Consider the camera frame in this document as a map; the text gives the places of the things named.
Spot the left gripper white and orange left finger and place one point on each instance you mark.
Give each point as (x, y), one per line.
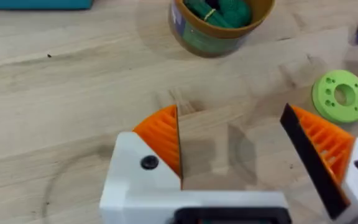
(145, 161)

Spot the left gripper white and orange right finger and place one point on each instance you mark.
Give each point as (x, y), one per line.
(331, 149)

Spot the green disc with holes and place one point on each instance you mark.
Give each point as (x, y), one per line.
(340, 95)

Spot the brown tub with green toys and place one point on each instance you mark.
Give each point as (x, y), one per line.
(216, 25)

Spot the teal box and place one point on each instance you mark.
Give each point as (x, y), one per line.
(36, 4)

